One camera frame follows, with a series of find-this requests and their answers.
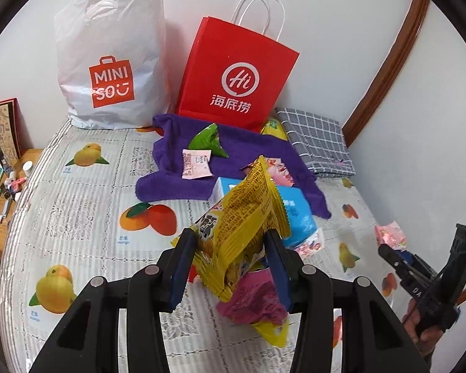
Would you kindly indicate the magenta snack packet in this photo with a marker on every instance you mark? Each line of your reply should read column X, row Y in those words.
column 252, row 299

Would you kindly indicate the small pink bottle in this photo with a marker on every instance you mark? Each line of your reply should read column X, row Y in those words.
column 14, row 183

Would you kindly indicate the wooden door frame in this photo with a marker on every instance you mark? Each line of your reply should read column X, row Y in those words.
column 396, row 62

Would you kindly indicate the blue tissue pack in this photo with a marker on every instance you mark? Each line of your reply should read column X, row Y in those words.
column 299, row 213

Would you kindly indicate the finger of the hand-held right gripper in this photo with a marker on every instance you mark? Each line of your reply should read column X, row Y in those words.
column 406, row 270

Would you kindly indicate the purple towel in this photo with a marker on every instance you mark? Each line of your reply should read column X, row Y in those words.
column 171, row 178

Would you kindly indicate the patterned book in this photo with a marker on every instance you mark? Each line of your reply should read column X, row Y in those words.
column 4, row 132

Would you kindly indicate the white plastic bag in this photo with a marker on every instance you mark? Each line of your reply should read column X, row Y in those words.
column 112, row 27

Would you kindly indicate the red paper bag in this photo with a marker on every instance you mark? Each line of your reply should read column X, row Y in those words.
column 237, row 46

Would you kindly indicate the pink bun packet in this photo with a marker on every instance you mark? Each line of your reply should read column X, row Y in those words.
column 281, row 173

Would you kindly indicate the green snack packet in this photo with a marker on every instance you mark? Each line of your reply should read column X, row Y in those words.
column 206, row 140

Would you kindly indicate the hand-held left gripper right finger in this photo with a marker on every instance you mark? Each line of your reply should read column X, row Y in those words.
column 280, row 279

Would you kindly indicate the red pink candy packet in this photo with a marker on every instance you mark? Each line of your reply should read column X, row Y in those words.
column 388, row 233

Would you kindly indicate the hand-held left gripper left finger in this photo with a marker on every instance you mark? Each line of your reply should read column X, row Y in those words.
column 178, row 276

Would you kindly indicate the grey checked folded cloth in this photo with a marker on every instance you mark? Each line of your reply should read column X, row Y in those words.
column 318, row 140

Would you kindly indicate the person's right hand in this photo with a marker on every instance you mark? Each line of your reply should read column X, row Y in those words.
column 425, row 340

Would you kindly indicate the pink white snack packet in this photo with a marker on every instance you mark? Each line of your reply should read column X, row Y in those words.
column 196, row 163

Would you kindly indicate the small white bottle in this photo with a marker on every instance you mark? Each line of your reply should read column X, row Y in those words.
column 27, row 169

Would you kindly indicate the yellow snack packet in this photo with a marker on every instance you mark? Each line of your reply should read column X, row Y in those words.
column 275, row 334
column 240, row 221

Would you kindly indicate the large yellow snack bag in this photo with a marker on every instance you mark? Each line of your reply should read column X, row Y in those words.
column 273, row 129

